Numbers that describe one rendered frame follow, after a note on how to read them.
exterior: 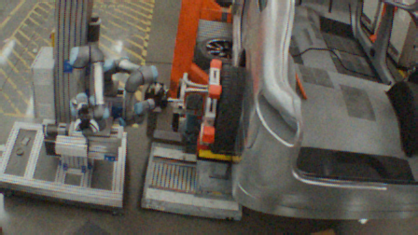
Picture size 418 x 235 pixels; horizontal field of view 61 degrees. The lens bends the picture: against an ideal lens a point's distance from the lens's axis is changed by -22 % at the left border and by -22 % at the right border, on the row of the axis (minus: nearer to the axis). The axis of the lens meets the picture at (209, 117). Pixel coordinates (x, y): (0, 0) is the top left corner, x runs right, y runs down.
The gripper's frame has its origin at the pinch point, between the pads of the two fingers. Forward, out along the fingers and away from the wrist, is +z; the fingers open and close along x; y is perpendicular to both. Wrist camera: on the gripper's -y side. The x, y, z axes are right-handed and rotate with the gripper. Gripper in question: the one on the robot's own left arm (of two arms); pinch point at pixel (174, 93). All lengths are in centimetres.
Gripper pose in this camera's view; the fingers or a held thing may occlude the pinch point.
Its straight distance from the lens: 342.4
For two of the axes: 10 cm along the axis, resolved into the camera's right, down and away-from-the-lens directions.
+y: -1.8, 7.7, 6.2
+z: 7.7, -2.8, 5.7
